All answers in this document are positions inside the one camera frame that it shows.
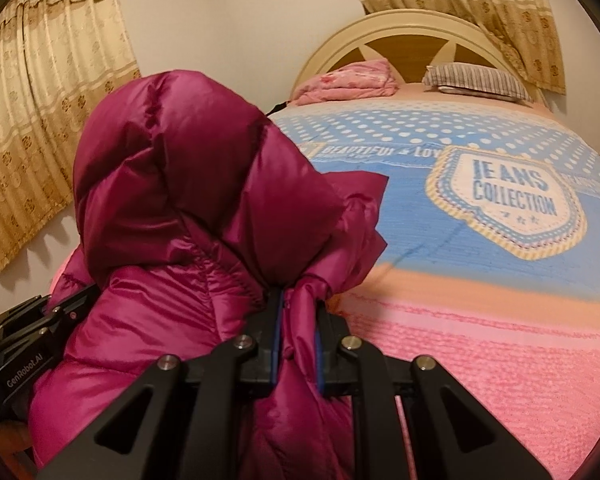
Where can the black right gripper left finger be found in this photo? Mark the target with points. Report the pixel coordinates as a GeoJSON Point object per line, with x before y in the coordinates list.
{"type": "Point", "coordinates": [181, 419]}

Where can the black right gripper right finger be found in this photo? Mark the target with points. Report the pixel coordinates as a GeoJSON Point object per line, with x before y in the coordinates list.
{"type": "Point", "coordinates": [413, 419]}

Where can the magenta puffer jacket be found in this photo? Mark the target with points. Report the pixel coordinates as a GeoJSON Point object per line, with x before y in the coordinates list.
{"type": "Point", "coordinates": [191, 205]}

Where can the blue pink printed bedspread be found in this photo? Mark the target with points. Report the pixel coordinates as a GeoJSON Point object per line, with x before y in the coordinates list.
{"type": "Point", "coordinates": [491, 220]}

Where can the striped pillow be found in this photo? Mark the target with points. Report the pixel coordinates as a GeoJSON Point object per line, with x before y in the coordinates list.
{"type": "Point", "coordinates": [476, 78]}

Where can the folded pink floral blanket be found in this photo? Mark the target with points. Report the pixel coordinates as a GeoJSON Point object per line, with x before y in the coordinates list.
{"type": "Point", "coordinates": [354, 81]}

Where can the cream arched wooden headboard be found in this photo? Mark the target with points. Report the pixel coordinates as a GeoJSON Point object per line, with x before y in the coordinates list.
{"type": "Point", "coordinates": [410, 40]}

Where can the beige curtain on side wall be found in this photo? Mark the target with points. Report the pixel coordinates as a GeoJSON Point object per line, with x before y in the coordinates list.
{"type": "Point", "coordinates": [58, 60]}

